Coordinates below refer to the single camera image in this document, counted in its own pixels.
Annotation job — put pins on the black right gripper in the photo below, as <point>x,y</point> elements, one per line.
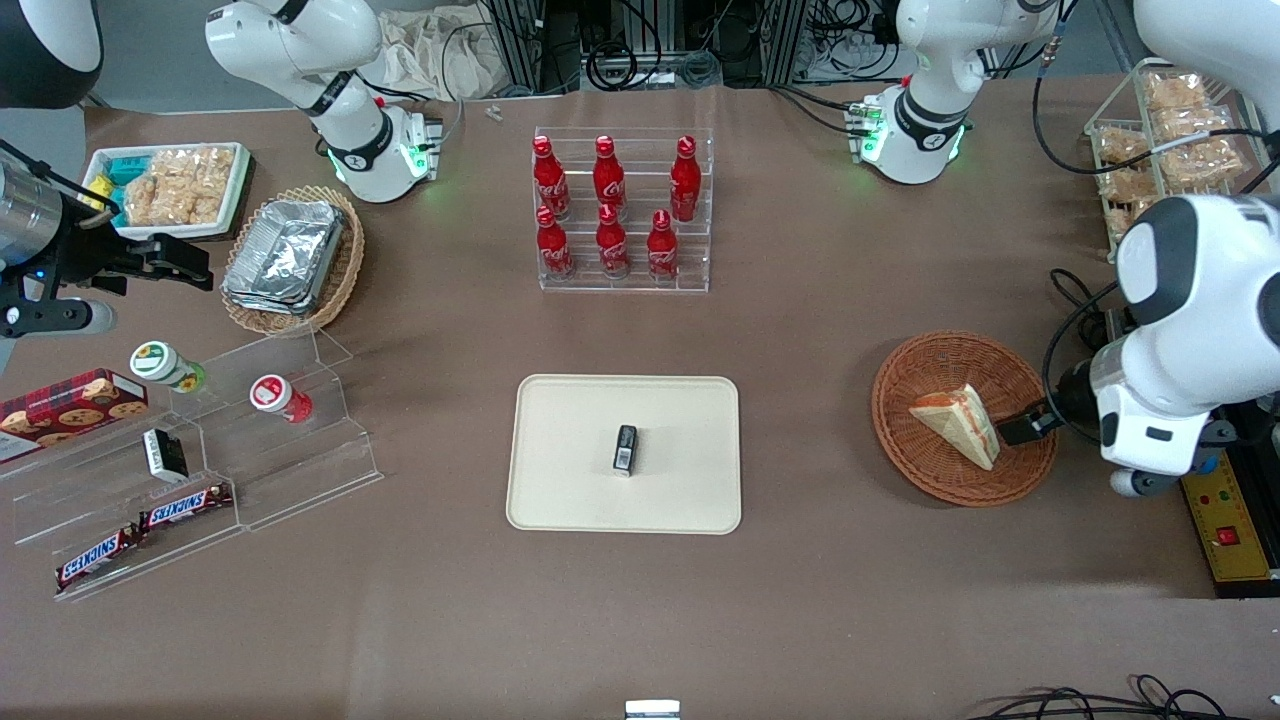
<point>82,256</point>

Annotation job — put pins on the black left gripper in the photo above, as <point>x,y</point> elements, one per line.
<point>1071,403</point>

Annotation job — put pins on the triangle sandwich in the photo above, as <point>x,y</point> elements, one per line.
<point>960,425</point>

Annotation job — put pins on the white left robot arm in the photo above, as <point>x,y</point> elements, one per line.
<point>1200,290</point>

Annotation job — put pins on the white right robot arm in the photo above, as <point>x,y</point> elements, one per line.
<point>340,110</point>

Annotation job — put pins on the white rectangular plastic tray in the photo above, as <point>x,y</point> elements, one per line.
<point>235,195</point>

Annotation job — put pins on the aluminium foil tray stack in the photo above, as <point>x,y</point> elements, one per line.
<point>285,255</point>

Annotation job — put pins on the round brown wicker basket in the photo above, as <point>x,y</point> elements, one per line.
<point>920,460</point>

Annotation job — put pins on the oval tan wicker basket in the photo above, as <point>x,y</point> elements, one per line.
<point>345,270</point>

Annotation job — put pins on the beige serving tray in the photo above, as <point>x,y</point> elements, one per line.
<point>570,460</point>

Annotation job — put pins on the bag of rice crackers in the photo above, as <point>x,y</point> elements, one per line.
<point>175,188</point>

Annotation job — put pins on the green lid yogurt cup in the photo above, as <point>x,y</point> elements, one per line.
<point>165,365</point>

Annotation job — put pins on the yellow snack packet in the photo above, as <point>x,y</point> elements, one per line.
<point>97,198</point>

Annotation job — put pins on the teal snack packet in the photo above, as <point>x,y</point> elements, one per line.
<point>125,170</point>

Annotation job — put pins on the red lid yogurt cup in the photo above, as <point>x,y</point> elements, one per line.
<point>278,397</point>

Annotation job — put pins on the red tartan cookie box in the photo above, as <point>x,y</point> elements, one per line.
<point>75,408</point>

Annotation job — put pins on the black and white small box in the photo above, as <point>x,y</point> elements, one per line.
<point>165,455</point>

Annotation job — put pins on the yellow control box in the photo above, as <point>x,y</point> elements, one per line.
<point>1225,530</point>

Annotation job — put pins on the clear acrylic stepped stand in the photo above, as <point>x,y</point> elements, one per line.
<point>300,470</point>

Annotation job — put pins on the snickers chocolate bar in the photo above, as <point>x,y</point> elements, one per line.
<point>185,507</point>
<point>97,557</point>

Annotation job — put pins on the clear bag of crackers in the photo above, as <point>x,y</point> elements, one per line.
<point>1120,146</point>
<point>1175,92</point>
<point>1200,150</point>
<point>1128,186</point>

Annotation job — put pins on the beige crumpled cloth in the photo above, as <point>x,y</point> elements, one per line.
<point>430,55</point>

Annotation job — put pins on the red cola bottle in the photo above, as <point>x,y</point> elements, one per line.
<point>550,185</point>
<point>612,248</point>
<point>554,250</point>
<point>609,180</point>
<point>663,250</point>
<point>685,185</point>

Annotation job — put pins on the clear acrylic bottle rack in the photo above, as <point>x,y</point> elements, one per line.
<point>690,260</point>

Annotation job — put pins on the small white black device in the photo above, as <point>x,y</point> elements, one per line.
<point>652,710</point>

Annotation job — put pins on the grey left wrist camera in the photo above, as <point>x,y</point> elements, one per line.
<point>1145,482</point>

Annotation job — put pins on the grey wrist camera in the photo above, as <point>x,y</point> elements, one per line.
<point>1145,482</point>
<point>55,318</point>

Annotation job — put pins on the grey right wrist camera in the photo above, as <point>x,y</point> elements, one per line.
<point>55,318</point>

